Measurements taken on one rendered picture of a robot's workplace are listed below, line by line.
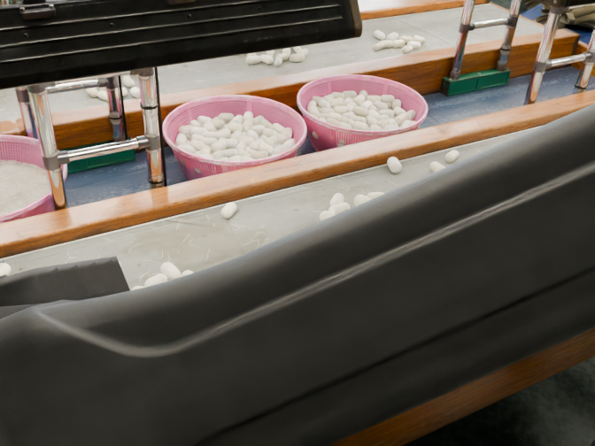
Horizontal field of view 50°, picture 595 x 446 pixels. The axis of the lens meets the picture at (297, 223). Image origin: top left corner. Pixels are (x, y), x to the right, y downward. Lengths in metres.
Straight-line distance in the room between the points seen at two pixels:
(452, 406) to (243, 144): 0.59
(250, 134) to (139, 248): 0.38
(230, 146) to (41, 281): 0.99
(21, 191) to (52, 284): 0.89
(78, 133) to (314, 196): 0.47
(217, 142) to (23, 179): 0.34
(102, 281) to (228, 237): 0.71
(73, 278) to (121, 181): 0.98
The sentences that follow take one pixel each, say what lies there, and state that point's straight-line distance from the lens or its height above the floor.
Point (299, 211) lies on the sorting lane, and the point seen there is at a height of 0.74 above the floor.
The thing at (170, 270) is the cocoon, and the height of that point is 0.76.
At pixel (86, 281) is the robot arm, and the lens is 0.26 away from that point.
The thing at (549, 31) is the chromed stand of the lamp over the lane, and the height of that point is 0.91.
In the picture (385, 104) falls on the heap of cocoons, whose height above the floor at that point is 0.74.
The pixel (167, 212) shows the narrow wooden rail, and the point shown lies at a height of 0.75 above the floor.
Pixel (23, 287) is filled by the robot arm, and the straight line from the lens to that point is 0.24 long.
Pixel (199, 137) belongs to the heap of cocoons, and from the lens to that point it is 1.22.
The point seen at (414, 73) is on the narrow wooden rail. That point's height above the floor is 0.74.
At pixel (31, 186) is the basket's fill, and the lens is 1.14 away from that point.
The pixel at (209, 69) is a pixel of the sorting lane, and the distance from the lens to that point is 1.51.
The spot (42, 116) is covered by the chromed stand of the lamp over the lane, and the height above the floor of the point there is 0.92.
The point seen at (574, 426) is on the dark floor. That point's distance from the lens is 1.83.
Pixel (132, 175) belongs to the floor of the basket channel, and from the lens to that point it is 1.24.
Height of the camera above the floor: 1.33
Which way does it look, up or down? 36 degrees down
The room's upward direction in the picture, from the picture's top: 4 degrees clockwise
